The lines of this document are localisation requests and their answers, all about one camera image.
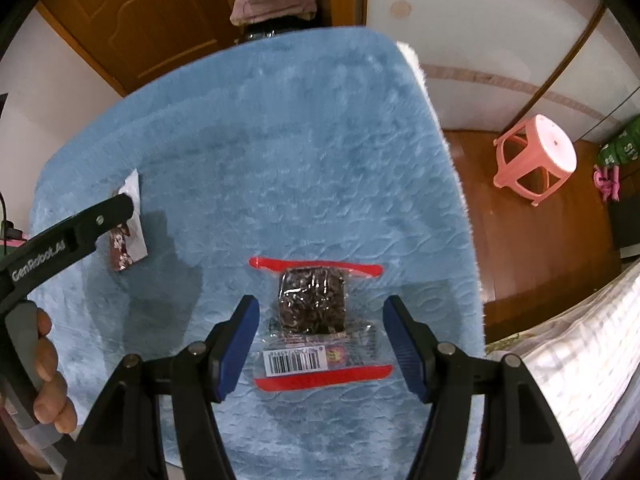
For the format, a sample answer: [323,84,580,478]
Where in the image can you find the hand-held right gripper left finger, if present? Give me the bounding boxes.
[62,294,261,480]

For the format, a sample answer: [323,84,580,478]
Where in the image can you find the small dark and white packet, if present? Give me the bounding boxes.
[107,169,150,273]

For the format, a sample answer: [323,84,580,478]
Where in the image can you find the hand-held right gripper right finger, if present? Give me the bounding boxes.
[382,295,583,480]

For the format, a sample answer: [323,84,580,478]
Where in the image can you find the black plastic bag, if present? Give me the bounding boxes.
[239,20,306,45]

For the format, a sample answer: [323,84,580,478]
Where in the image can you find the striped bedding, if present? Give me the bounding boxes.
[487,260,640,480]

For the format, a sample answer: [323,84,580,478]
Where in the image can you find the dark snack packet red edges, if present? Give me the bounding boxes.
[248,256,393,392]

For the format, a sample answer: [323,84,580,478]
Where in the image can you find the blue fluffy mat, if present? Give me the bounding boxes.
[27,25,486,480]

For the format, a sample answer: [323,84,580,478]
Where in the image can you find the pink plastic stool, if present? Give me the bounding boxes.
[492,114,578,208]

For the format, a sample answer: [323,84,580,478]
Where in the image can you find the folded pink clothes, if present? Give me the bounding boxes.
[230,0,318,25]

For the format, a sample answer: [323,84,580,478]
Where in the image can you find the green bag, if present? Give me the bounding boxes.
[597,115,640,166]

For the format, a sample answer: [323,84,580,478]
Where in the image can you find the wooden wardrobe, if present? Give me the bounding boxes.
[35,0,368,96]

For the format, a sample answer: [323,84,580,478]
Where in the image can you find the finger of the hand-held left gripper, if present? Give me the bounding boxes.
[75,193,137,252]

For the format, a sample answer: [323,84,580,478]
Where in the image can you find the pink toy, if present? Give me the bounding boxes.
[592,164,623,203]

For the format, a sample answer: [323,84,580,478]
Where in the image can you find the black cable plug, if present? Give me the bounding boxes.
[0,191,25,242]

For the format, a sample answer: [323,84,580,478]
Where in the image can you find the person's left hand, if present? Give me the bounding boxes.
[30,307,79,436]

